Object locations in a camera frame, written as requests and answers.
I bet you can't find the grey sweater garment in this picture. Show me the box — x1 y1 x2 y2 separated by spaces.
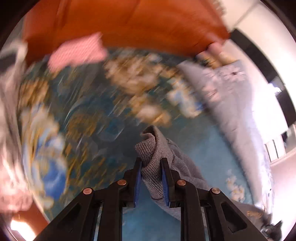
135 126 210 220

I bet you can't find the teal floral bed blanket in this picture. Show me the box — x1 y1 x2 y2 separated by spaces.
16 47 255 241

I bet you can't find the light grey floral duvet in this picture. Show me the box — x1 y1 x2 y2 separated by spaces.
178 60 274 213

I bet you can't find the pink floral pillow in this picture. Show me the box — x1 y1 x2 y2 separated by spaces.
196 42 237 69

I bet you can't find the pink striped cloth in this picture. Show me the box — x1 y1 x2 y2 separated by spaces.
47 32 108 72

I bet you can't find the orange wooden headboard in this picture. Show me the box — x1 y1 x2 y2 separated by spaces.
23 0 229 62

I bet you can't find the dark doorway frame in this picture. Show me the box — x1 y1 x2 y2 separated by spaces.
230 29 295 127

